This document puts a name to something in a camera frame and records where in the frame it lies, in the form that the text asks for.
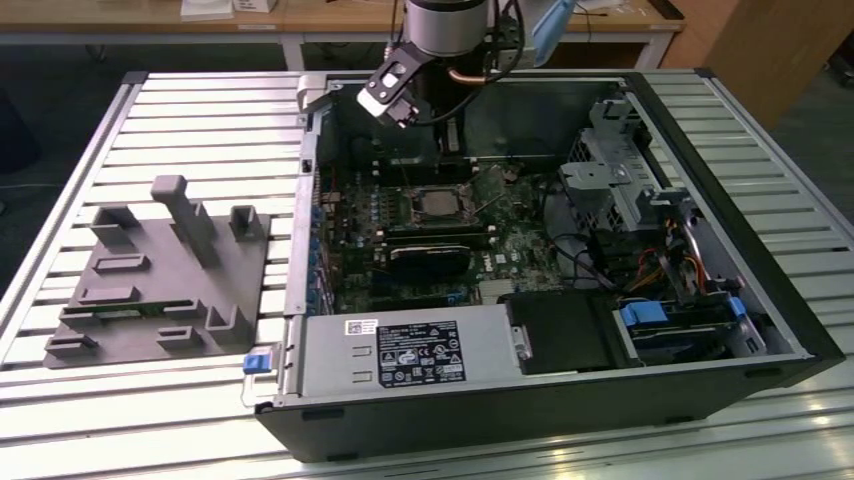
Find blue case latch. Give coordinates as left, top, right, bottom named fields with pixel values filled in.
left=242, top=352, right=278, bottom=375

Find white clip RAM slot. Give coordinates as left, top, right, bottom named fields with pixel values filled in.
left=385, top=228, right=497, bottom=238
left=385, top=239, right=497, bottom=250

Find wooden cabinet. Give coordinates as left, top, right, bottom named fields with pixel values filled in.
left=680, top=0, right=854, bottom=132

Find green RAM stick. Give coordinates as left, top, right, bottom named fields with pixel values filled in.
left=64, top=299, right=202, bottom=319

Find grey parts rack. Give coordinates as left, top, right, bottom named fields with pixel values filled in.
left=40, top=174, right=274, bottom=370

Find grey power supply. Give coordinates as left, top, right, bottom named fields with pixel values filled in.
left=293, top=305, right=536, bottom=397

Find black cable with brass sleeve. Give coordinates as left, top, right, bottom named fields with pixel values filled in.
left=447, top=0, right=529, bottom=89

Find black graphics card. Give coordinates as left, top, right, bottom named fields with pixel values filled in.
left=386, top=242, right=474, bottom=277

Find green motherboard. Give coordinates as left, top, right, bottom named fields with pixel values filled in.
left=318, top=158, right=584, bottom=317

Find orange yellow power wires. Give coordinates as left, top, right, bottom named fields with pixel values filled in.
left=637, top=248, right=710, bottom=289

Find silver chipset heatsink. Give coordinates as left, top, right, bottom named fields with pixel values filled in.
left=479, top=278, right=521, bottom=302

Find black PC case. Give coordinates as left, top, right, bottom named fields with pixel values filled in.
left=251, top=68, right=844, bottom=464

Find wooden desk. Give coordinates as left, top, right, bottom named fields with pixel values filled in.
left=0, top=0, right=688, bottom=71

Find hard disk in blue carrier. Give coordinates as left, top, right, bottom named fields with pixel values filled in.
left=618, top=298, right=740, bottom=351

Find black bay cover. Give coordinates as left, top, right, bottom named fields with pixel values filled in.
left=505, top=293, right=634, bottom=376

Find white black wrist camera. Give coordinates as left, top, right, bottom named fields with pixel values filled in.
left=357, top=44, right=429, bottom=132

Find metal locking lever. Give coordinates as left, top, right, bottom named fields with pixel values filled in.
left=474, top=189, right=509, bottom=214

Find CPU socket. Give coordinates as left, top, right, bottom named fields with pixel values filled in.
left=405, top=183, right=486, bottom=227

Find grey metal drive cage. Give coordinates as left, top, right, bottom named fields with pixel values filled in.
left=557, top=97, right=700, bottom=235

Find silver CPU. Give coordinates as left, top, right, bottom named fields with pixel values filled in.
left=421, top=191, right=469, bottom=214

